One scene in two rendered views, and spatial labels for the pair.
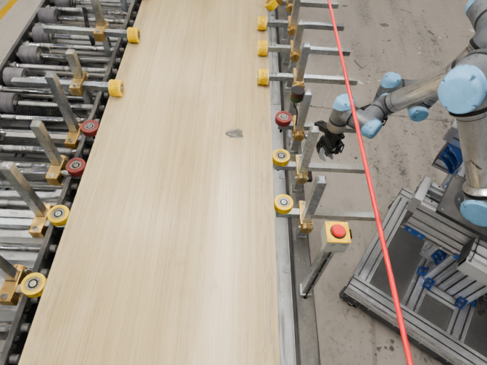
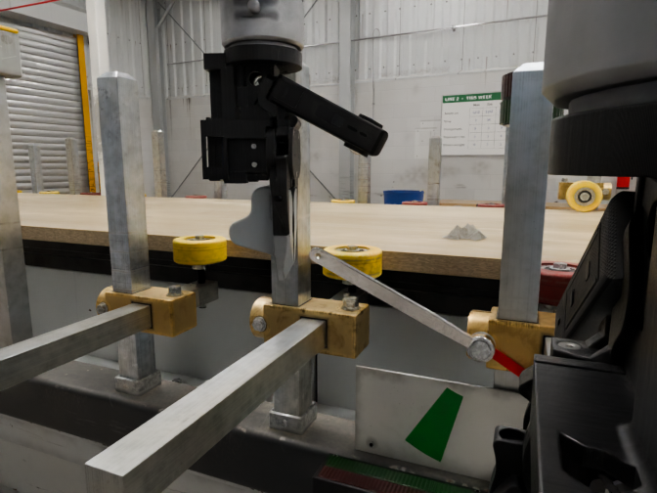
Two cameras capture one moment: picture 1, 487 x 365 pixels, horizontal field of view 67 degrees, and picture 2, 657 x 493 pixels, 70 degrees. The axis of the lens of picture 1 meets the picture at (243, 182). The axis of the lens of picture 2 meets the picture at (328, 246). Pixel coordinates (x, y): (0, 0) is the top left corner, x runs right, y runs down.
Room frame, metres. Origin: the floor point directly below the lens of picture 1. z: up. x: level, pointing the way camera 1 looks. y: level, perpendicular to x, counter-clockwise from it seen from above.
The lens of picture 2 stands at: (1.33, -0.73, 1.02)
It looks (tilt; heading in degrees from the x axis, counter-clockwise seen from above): 10 degrees down; 116
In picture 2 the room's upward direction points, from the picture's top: straight up
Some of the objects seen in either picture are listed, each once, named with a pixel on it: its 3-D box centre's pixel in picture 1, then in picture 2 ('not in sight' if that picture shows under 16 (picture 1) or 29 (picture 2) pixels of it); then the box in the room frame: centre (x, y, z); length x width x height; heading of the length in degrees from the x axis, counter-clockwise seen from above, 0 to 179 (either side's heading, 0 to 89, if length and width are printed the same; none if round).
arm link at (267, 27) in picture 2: (337, 124); (262, 29); (1.08, -0.35, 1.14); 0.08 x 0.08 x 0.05
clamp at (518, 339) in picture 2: (297, 128); (540, 341); (1.32, -0.24, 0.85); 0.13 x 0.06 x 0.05; 3
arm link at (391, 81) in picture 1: (389, 85); not in sight; (1.36, -0.61, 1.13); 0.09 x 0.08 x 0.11; 91
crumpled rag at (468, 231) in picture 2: (235, 131); (466, 229); (1.20, 0.06, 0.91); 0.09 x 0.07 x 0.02; 87
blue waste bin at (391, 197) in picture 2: not in sight; (404, 216); (-0.53, 5.39, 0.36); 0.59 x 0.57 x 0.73; 89
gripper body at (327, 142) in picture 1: (332, 139); (256, 121); (1.07, -0.35, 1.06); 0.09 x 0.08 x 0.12; 23
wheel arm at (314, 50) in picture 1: (306, 49); not in sight; (1.84, -0.28, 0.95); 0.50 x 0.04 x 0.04; 93
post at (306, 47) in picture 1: (298, 84); not in sight; (1.55, -0.23, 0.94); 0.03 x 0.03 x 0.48; 3
